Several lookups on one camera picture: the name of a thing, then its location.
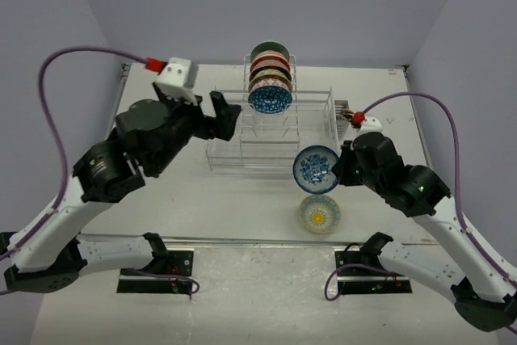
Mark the blue floral white bowl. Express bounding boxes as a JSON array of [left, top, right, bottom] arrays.
[[292, 145, 338, 195]]

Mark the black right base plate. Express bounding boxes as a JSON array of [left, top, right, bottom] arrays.
[[334, 246, 413, 296]]

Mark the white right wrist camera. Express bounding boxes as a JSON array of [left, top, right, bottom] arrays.
[[350, 111, 383, 136]]

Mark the aluminium table edge rail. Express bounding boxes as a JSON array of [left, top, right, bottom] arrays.
[[60, 62, 130, 245]]

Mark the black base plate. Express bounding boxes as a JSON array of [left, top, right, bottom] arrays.
[[116, 249, 199, 297], [334, 246, 413, 296]]

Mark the black leaf pattern bowl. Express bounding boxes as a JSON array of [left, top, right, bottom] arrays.
[[249, 66, 292, 82]]

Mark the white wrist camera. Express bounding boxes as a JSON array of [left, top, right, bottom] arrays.
[[153, 57, 199, 106], [350, 111, 383, 136]]

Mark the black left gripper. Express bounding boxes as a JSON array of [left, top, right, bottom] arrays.
[[151, 78, 243, 173]]

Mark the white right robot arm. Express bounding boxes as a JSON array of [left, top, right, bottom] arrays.
[[332, 132, 516, 332]]

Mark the dark green bowl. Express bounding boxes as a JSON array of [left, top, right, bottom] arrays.
[[250, 40, 290, 61]]

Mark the orange leaf pattern bowl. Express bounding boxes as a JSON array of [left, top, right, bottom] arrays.
[[250, 51, 291, 72]]

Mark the yellow floral cream bowl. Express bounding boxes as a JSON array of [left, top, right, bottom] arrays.
[[248, 75, 292, 93]]

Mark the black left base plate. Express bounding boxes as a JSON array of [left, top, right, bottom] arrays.
[[116, 249, 199, 297]]

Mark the blue triangle pattern bowl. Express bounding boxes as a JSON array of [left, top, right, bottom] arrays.
[[248, 86, 292, 114]]

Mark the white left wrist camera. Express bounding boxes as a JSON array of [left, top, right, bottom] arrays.
[[153, 57, 199, 106]]

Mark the white wire dish rack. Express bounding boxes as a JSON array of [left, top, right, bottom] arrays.
[[206, 54, 338, 175]]

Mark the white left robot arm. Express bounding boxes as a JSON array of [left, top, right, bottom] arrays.
[[1, 91, 242, 294]]

